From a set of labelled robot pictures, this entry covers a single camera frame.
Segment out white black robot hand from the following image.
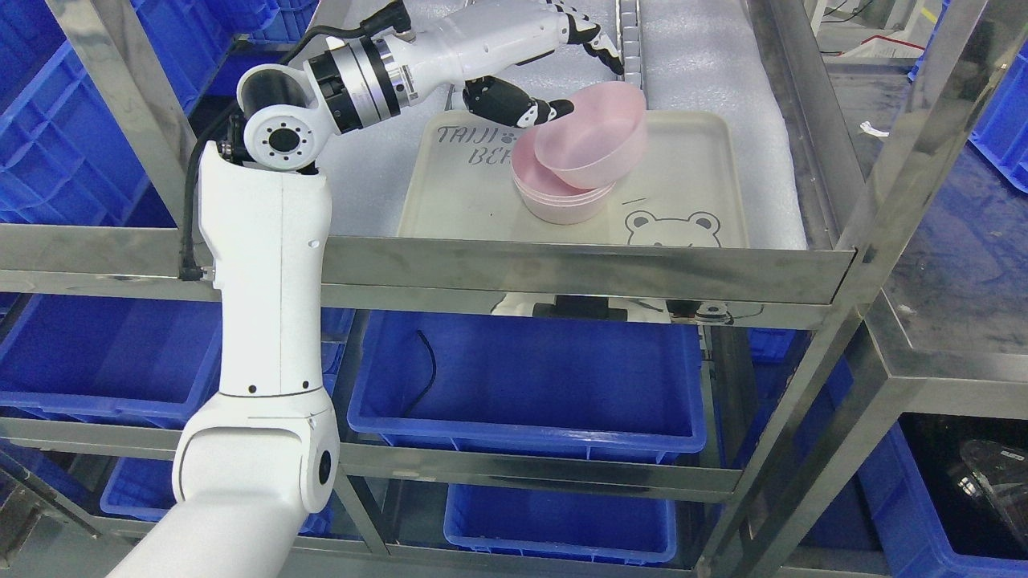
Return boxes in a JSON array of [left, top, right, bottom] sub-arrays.
[[383, 1, 625, 128]]

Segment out pink plastic bowl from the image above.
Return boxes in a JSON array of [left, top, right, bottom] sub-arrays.
[[535, 81, 649, 188]]

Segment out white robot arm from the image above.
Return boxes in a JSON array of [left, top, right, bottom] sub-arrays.
[[111, 47, 401, 577]]

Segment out blue crate under shelf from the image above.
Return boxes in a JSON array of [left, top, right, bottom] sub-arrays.
[[346, 311, 708, 464]]

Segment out steel shelf rack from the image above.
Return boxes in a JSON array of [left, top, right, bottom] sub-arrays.
[[0, 0, 1028, 578]]

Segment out cream bear tray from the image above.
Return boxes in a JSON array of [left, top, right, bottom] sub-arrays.
[[398, 111, 749, 249]]

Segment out stacked pink bowls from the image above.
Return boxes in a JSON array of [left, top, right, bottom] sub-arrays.
[[511, 128, 614, 226]]

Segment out black helmet in bag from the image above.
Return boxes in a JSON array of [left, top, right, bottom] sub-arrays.
[[949, 438, 1027, 553]]

